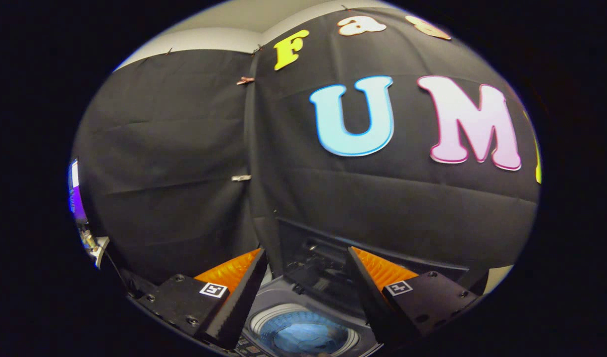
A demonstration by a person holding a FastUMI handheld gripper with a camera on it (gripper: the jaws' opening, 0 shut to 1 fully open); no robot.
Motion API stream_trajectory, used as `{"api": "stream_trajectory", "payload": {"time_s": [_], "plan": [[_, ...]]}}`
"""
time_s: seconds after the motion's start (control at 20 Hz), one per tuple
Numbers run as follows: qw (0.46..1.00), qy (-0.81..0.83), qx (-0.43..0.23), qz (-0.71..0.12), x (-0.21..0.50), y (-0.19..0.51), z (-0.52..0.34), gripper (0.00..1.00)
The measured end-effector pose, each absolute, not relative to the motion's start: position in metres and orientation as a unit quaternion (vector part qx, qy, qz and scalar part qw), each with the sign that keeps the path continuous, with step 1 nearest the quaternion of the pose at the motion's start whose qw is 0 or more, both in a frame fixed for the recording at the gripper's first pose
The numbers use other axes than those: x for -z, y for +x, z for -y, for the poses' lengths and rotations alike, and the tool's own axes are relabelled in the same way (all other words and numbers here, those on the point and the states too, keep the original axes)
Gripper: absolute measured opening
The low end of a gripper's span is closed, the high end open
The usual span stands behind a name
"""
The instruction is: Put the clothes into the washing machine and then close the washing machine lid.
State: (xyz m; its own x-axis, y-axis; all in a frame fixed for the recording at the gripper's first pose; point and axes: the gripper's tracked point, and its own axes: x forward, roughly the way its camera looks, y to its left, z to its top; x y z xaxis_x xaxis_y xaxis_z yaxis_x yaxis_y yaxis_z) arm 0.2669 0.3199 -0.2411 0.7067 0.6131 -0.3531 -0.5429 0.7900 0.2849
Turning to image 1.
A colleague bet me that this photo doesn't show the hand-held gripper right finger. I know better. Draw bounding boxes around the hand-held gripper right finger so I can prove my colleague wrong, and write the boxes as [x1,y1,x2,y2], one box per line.
[346,246,482,348]

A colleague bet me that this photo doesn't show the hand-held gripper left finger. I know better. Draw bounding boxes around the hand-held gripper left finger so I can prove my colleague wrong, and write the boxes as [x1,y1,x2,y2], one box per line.
[127,248,269,350]

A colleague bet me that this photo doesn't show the light blue t-shirt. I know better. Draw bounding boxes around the light blue t-shirt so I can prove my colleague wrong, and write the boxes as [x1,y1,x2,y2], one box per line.
[266,312,351,355]

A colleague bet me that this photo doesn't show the black backdrop cloth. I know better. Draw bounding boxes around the black backdrop cloth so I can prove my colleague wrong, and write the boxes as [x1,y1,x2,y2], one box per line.
[70,7,542,298]

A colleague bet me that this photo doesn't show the purple lit screen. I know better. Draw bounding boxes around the purple lit screen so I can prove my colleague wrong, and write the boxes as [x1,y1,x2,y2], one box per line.
[68,158,88,224]

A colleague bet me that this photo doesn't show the white metal bracket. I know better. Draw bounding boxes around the white metal bracket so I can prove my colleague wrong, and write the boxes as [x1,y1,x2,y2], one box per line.
[80,226,110,269]

